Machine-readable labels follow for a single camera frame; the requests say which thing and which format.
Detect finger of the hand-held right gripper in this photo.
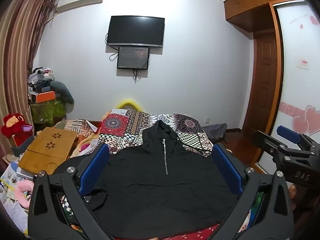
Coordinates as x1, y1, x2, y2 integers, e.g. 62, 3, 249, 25
276, 125, 320, 154
252, 130, 298, 164

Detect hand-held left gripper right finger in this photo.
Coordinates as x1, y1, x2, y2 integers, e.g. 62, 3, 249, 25
211, 142, 294, 240

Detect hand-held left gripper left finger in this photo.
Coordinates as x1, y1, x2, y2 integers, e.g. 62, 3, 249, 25
27, 142, 118, 240

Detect black zip hoodie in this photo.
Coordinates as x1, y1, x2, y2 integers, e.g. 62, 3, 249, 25
54, 120, 247, 239

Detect pile of clothes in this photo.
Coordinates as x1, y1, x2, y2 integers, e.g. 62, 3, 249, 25
27, 67, 55, 97

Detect person's right hand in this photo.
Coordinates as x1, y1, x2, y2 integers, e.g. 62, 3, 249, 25
289, 184, 300, 212

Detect dark grey cloth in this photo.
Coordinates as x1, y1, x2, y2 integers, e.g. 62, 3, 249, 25
201, 123, 228, 143

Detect white heart-print wardrobe door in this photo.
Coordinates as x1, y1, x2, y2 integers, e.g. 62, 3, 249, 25
269, 0, 320, 155

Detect bamboo lap desk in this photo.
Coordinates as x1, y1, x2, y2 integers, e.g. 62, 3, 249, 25
18, 127, 78, 175

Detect wooden panel door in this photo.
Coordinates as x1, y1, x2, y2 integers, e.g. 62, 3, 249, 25
252, 29, 279, 142

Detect patchwork patterned blanket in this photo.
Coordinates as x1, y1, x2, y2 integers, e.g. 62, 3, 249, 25
54, 109, 218, 158

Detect red printed sheet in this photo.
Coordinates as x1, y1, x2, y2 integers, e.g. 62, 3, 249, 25
172, 224, 222, 240

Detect pink neck pillow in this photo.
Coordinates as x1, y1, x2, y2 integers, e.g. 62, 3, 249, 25
14, 181, 35, 209

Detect pile of papers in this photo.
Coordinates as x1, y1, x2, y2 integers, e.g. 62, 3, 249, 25
0, 161, 34, 233

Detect orange box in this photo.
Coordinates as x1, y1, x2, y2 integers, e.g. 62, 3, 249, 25
35, 91, 56, 103

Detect red plush toy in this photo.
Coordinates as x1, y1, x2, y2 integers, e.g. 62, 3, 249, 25
1, 113, 33, 147

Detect wooden overhead cabinets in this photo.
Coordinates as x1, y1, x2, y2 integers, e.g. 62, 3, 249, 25
224, 0, 304, 33

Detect brown striped curtain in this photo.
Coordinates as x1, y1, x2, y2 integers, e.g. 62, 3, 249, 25
0, 0, 57, 170

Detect small black wall monitor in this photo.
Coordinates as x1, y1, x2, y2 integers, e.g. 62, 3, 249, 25
117, 46, 150, 70

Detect black wall television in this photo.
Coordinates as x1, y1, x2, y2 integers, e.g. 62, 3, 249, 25
106, 16, 165, 48

